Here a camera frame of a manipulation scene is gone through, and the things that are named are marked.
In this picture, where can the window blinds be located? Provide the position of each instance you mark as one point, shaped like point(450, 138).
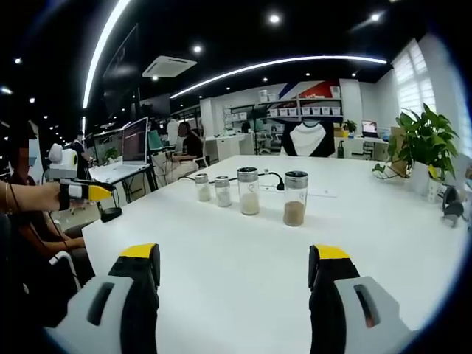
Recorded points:
point(414, 81)

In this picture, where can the white power strip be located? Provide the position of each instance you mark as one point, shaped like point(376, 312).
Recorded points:
point(317, 191)

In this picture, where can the tall seasoning bottle brown powder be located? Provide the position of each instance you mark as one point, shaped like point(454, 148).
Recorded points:
point(294, 206)

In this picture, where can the small seasoning bottle white powder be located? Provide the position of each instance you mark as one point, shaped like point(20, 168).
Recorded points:
point(223, 193)
point(203, 190)

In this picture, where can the chair with black white shirt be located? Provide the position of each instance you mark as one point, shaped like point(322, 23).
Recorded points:
point(308, 140)

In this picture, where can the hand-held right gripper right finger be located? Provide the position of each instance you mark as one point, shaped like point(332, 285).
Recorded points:
point(343, 313)

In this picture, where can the small potted plant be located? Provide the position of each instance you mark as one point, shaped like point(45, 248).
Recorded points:
point(350, 126)

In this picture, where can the ceiling air conditioner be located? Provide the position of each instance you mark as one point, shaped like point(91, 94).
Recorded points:
point(169, 66)

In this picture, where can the person's torso and legs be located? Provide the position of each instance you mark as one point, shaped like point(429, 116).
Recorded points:
point(33, 236)

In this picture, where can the green leafy plant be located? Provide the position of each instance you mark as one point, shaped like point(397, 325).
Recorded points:
point(424, 140)

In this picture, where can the tall seasoning bottle pale powder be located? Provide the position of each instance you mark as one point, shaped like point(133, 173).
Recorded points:
point(249, 195)

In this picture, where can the open silver laptop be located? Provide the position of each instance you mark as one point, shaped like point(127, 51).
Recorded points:
point(134, 142)

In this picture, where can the white chair frame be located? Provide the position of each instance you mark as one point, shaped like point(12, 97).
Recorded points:
point(66, 267)

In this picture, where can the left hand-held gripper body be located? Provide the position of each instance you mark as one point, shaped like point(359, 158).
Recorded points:
point(63, 162)

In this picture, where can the black round puck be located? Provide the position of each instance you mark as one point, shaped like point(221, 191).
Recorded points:
point(110, 214)

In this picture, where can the white side table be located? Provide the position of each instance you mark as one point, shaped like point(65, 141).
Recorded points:
point(121, 173)

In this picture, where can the small laptop with pink screen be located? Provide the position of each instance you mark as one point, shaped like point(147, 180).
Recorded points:
point(369, 129)

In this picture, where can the long curved ceiling light strip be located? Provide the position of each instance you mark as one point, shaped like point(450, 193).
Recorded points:
point(97, 55)
point(280, 64)

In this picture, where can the small grey figure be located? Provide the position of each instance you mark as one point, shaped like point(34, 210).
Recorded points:
point(453, 208)

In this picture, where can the shelf with white bins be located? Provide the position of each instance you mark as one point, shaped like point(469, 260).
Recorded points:
point(302, 107)

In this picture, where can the white plant pot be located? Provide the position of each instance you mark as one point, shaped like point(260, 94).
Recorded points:
point(424, 180)

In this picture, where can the white counter desk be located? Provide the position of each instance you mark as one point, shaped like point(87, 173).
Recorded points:
point(228, 145)

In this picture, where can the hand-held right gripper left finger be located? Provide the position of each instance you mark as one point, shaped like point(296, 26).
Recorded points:
point(121, 309)

